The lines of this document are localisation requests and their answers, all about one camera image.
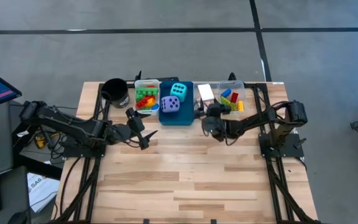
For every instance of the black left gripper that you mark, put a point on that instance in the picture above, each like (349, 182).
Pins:
(129, 130)

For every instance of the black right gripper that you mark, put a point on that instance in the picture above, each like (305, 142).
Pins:
(214, 113)

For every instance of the light green toy brick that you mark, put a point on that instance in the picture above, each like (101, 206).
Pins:
(225, 101)

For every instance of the lime green toy brick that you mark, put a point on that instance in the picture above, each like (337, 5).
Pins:
(233, 107)

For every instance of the long yellow toy brick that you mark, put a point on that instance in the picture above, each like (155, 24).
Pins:
(240, 105)

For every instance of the purple foam dice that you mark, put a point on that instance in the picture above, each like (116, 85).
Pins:
(170, 104)

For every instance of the mint foam dice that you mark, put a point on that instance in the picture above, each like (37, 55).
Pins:
(178, 92)

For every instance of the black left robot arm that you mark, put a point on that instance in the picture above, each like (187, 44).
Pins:
(67, 123)

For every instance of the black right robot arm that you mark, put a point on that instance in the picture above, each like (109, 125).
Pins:
(253, 121)

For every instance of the clear plastic bin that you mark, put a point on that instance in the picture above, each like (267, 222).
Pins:
(216, 90)
(232, 84)

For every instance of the teal plastic tray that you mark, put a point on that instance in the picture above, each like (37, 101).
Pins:
(185, 118)

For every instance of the white plastic bin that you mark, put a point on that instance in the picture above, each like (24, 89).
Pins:
(138, 82)

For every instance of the black cup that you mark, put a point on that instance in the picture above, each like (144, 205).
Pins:
(115, 90)

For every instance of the yellow black tool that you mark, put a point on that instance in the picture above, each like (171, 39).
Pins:
(39, 141)

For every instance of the white printed paper sheet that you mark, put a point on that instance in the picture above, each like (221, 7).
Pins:
(42, 189)

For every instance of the black computer mouse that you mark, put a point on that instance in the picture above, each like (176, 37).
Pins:
(17, 218)

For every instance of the black table-level camera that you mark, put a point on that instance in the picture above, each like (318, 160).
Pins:
(146, 221)

